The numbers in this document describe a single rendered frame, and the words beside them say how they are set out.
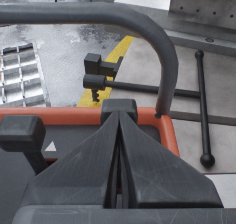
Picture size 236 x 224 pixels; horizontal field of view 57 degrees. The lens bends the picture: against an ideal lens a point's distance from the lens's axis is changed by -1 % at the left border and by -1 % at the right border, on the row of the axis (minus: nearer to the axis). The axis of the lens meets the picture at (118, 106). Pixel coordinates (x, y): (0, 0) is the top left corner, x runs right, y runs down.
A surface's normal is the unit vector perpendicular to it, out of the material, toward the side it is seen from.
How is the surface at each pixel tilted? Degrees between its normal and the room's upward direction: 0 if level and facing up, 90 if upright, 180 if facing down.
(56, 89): 0
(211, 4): 90
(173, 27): 90
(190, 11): 90
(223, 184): 0
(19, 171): 0
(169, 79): 91
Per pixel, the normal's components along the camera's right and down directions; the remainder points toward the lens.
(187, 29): -0.36, 0.68
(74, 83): 0.00, -0.69
